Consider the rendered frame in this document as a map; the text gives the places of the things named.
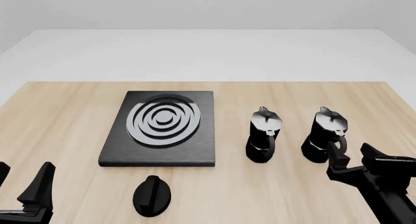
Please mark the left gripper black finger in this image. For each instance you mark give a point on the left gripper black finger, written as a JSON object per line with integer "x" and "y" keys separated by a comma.
{"x": 40, "y": 187}
{"x": 3, "y": 173}

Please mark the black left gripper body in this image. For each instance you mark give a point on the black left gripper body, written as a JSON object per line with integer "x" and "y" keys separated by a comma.
{"x": 22, "y": 216}

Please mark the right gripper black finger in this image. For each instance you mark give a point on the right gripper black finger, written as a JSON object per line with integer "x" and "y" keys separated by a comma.
{"x": 338, "y": 158}
{"x": 370, "y": 153}

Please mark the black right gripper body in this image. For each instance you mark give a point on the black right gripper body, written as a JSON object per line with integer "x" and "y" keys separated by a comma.
{"x": 390, "y": 168}

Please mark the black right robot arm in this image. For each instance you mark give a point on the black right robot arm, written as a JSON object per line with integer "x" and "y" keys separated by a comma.
{"x": 393, "y": 204}

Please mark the black moka pot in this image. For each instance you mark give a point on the black moka pot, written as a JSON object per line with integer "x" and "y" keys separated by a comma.
{"x": 320, "y": 138}
{"x": 260, "y": 136}

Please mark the flat black stove plate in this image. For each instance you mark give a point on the flat black stove plate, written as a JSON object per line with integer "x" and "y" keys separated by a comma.
{"x": 117, "y": 151}

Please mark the round black stove knob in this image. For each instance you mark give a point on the round black stove knob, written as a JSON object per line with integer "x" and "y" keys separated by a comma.
{"x": 151, "y": 197}

